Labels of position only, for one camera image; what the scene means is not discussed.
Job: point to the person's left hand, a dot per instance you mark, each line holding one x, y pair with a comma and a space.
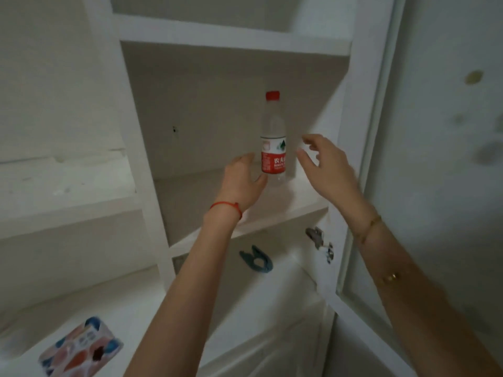
237, 184

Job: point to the clear red-capped water bottle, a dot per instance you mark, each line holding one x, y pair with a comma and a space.
273, 153

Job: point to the person's left forearm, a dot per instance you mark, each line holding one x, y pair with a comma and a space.
184, 294

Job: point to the metal cabinet hinge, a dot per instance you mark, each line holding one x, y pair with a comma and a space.
320, 240

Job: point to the person's right thumb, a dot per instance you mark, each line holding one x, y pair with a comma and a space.
306, 158

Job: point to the white wooden shelf cabinet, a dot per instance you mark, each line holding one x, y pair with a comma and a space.
204, 113

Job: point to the blue plastic clip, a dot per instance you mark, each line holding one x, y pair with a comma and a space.
257, 261

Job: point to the thin gold bangle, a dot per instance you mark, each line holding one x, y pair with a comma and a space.
369, 227

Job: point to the white framed glass cabinet door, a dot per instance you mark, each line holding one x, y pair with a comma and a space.
428, 160

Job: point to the person's right forearm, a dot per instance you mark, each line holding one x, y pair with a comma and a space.
416, 294

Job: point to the person's right hand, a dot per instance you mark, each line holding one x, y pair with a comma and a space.
334, 172

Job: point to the person's left thumb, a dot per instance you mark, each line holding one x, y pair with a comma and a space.
261, 181

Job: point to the colourful patterned tissue pack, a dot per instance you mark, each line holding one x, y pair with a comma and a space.
80, 347

